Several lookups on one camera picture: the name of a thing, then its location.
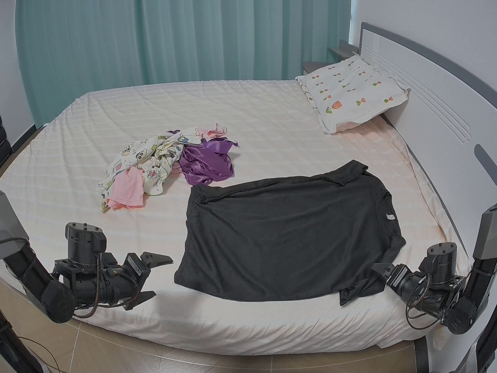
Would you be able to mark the blue-green curtain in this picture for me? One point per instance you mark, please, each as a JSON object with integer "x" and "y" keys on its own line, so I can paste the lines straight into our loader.
{"x": 155, "y": 33}

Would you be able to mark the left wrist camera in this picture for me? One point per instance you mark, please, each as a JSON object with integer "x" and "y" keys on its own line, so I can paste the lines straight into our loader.
{"x": 110, "y": 259}

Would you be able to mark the bed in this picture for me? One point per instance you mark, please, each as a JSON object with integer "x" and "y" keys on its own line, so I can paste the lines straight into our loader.
{"x": 271, "y": 130}

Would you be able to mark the white printed pillow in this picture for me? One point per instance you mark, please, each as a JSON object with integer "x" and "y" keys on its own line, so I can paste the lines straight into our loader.
{"x": 349, "y": 91}

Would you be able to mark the grey bedside table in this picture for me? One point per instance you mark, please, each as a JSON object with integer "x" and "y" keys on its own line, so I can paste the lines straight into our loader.
{"x": 312, "y": 67}

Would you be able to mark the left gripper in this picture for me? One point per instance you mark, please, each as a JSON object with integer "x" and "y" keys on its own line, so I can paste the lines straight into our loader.
{"x": 120, "y": 284}

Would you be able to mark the white printed pyjama top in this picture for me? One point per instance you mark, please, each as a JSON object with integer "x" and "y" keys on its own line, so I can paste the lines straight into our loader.
{"x": 155, "y": 161}

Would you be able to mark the purple satin garment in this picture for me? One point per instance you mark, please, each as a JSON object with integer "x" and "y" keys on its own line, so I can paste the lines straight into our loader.
{"x": 202, "y": 165}

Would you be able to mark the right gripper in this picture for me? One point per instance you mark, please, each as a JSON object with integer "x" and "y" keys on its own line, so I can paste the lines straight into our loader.
{"x": 405, "y": 286}

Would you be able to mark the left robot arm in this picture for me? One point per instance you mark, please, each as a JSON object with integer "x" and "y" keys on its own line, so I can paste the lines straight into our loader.
{"x": 42, "y": 286}

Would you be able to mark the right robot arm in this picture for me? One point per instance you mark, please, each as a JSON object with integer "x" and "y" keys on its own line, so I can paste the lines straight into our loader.
{"x": 481, "y": 278}

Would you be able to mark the pale pink garment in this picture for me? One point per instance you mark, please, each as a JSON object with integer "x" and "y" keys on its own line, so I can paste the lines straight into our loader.
{"x": 213, "y": 132}

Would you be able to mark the black polo shirt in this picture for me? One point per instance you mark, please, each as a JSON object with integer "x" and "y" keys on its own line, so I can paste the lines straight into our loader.
{"x": 291, "y": 231}

